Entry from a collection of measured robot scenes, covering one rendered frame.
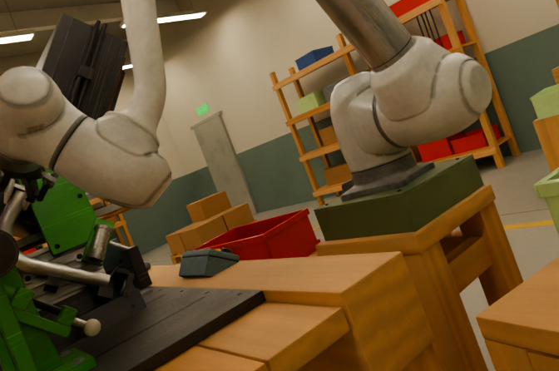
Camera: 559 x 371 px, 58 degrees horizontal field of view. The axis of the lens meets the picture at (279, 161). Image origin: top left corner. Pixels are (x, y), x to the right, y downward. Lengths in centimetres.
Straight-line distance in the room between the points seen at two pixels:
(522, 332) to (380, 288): 19
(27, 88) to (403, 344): 65
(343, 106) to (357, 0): 28
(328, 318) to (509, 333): 24
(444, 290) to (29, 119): 83
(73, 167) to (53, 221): 40
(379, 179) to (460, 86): 30
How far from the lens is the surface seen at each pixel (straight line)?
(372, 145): 115
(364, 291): 74
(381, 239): 111
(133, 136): 81
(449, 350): 116
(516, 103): 643
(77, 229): 119
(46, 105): 78
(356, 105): 115
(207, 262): 114
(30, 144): 81
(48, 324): 90
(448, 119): 102
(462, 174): 123
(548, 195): 68
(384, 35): 101
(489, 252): 129
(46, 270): 112
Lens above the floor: 112
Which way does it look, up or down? 2 degrees down
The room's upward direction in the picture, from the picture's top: 21 degrees counter-clockwise
